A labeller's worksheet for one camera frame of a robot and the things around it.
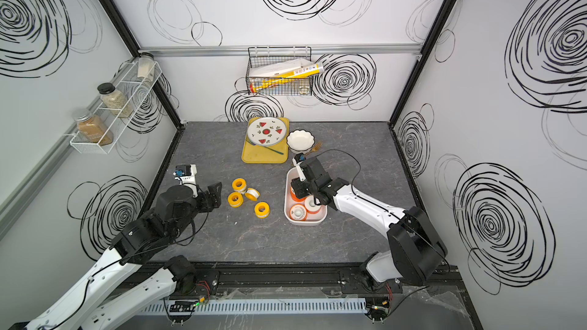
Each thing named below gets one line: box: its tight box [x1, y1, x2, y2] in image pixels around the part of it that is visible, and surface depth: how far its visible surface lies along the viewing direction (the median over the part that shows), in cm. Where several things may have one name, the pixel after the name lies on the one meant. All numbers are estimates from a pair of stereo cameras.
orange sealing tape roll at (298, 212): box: [289, 203, 308, 222], surface depth 89 cm
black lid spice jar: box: [96, 82, 135, 119], surface depth 72 cm
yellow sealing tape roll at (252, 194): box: [244, 187, 261, 202], surface depth 93 cm
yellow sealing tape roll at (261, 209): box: [253, 201, 270, 220], surface depth 91 cm
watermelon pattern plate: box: [246, 116, 287, 147], surface depth 118 cm
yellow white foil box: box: [249, 58, 325, 94], surface depth 88 cm
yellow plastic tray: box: [241, 117, 290, 165], surface depth 111 cm
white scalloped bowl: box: [285, 129, 315, 155], surface depth 114 cm
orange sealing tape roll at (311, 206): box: [304, 194, 322, 214], surface depth 90 cm
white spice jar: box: [137, 51, 156, 83], surface depth 88 cm
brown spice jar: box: [71, 110, 114, 146], surface depth 65 cm
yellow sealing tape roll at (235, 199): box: [227, 191, 244, 209], surface depth 93 cm
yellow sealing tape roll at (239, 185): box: [231, 177, 247, 194], surface depth 97 cm
